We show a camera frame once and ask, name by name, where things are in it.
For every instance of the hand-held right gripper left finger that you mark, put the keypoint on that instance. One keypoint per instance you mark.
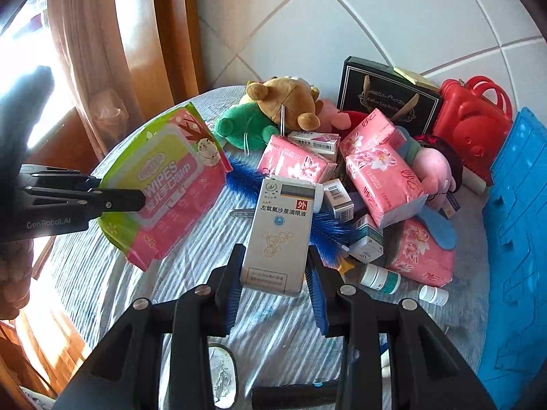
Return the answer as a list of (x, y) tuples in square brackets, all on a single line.
[(234, 303)]

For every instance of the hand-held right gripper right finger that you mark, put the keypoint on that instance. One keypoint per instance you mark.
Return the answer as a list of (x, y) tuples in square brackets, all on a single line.
[(318, 307)]

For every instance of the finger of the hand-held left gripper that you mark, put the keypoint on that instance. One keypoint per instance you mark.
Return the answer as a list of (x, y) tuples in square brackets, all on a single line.
[(119, 200)]

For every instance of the pink green wet wipes pack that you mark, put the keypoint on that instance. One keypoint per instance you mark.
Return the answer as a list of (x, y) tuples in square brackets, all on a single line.
[(171, 166)]

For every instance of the white grey medicine box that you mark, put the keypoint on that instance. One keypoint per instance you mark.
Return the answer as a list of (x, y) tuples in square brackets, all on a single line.
[(277, 230)]

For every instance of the blue plastic crate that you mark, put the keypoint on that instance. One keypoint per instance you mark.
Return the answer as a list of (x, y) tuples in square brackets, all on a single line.
[(517, 222)]

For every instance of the person's left hand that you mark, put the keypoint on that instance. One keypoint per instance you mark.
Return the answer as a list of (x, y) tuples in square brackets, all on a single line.
[(15, 277)]

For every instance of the small orange packet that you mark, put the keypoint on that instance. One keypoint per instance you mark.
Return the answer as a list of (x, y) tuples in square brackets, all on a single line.
[(345, 265)]

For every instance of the blue-grey striped tablecloth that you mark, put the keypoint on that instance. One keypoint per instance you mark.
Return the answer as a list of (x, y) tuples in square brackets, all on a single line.
[(171, 299)]

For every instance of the white bottle green label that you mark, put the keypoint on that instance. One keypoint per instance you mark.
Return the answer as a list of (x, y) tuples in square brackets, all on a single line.
[(378, 277)]

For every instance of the white teal medicine box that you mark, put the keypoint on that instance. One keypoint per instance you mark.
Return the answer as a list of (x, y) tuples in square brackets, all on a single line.
[(367, 239)]

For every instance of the metal nail clipper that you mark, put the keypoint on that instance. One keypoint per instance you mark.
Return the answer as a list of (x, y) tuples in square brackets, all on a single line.
[(241, 213)]

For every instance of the white barcode medicine box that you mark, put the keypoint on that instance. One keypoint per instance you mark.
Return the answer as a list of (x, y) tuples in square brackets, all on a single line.
[(337, 198)]

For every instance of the pink floral tissue pack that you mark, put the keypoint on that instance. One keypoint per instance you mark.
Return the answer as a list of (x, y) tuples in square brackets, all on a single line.
[(369, 130), (290, 158), (421, 256), (384, 183)]

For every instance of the small white pill bottle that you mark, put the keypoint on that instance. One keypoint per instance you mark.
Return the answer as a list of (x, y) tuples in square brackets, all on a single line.
[(432, 294)]

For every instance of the brown curtain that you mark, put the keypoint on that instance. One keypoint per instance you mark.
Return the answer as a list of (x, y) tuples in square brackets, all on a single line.
[(85, 30)]

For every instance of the blue bottle brush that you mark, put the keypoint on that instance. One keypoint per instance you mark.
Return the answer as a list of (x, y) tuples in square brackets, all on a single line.
[(243, 179)]

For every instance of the green plush toy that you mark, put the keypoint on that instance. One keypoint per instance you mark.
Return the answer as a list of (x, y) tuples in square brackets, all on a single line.
[(243, 124)]

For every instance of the small white orange box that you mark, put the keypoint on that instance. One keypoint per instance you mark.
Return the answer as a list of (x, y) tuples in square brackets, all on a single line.
[(451, 207)]

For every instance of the pink white medicine box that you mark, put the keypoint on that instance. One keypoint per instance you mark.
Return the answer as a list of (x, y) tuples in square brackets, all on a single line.
[(316, 141)]

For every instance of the pink doll dark hair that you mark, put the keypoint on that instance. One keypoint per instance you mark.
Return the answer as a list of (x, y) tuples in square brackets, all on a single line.
[(431, 166)]

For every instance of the brown bear plush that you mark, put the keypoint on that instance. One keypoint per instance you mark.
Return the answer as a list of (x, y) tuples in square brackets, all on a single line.
[(282, 98)]

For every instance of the pink plush toy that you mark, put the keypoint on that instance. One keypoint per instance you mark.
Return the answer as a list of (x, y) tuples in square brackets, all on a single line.
[(331, 113)]

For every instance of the white cylinder tube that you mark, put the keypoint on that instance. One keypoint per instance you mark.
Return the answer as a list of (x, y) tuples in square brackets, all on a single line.
[(474, 179)]

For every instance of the red bear-shaped case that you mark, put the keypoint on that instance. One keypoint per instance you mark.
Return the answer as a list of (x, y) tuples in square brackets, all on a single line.
[(470, 128)]

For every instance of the yellow notepad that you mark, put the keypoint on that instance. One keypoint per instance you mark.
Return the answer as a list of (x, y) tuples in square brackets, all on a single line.
[(410, 77)]

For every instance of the wooden window frame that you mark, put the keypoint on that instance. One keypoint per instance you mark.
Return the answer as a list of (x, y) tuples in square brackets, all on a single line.
[(171, 30)]

